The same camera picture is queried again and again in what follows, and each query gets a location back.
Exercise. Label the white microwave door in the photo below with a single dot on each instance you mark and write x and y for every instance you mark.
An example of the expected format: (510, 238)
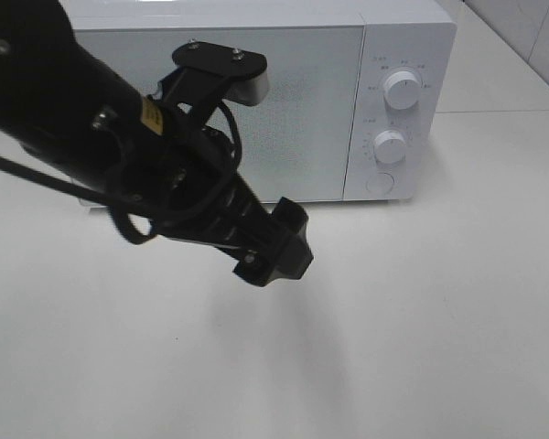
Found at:
(295, 143)

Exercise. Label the white microwave oven body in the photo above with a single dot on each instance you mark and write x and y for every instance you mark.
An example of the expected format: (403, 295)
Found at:
(417, 35)

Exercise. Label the round white door button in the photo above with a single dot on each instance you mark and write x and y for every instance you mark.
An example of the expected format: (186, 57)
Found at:
(380, 185)

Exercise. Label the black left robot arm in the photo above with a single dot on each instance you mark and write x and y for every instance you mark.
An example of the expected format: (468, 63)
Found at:
(51, 88)

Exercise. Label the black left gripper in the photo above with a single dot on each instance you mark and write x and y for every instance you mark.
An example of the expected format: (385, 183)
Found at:
(181, 174)

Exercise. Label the white microwave knob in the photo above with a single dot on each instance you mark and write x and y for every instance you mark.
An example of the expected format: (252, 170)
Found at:
(389, 147)
(401, 88)

